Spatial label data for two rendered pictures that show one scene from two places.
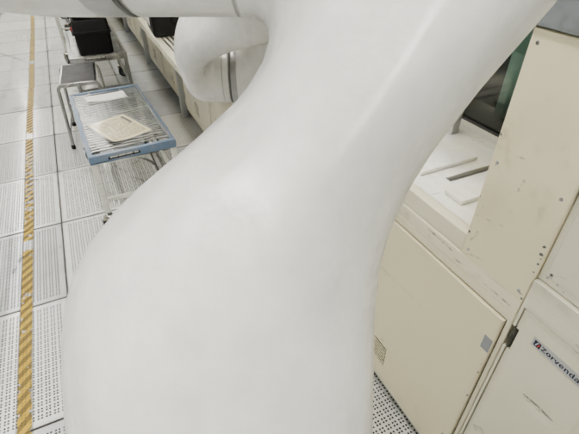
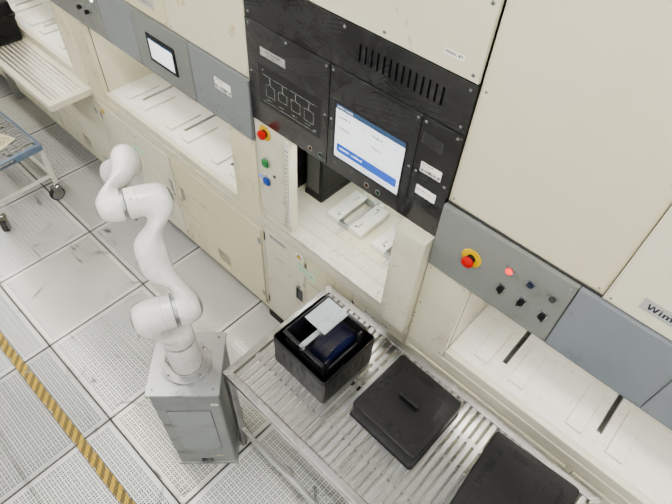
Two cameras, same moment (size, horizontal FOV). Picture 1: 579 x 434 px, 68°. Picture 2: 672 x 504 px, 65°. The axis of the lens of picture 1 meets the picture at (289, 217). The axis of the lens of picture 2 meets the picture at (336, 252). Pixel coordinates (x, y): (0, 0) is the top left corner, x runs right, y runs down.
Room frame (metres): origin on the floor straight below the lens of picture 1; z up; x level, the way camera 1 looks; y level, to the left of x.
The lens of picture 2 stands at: (-1.14, -0.07, 2.67)
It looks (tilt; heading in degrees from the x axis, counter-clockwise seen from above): 50 degrees down; 335
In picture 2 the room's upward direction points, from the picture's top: 4 degrees clockwise
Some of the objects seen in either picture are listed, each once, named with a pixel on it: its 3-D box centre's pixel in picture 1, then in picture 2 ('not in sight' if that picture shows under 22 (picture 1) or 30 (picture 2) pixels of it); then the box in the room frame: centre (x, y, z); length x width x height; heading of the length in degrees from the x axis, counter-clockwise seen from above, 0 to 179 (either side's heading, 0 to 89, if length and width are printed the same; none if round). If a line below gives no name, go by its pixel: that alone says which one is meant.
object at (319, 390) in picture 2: not in sight; (323, 348); (-0.19, -0.49, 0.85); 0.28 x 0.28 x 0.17; 24
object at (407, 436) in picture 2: not in sight; (406, 407); (-0.51, -0.69, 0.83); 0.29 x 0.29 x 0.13; 24
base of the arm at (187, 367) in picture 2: not in sight; (182, 351); (-0.03, 0.02, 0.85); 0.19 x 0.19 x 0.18
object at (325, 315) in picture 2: not in sight; (324, 337); (-0.19, -0.49, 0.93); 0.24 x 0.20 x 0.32; 114
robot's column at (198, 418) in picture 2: not in sight; (201, 403); (-0.03, 0.02, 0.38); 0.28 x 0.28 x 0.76; 71
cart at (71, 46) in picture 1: (100, 66); not in sight; (3.79, 1.67, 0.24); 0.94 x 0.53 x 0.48; 25
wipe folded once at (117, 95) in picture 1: (106, 96); not in sight; (2.50, 1.11, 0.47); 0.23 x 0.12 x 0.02; 122
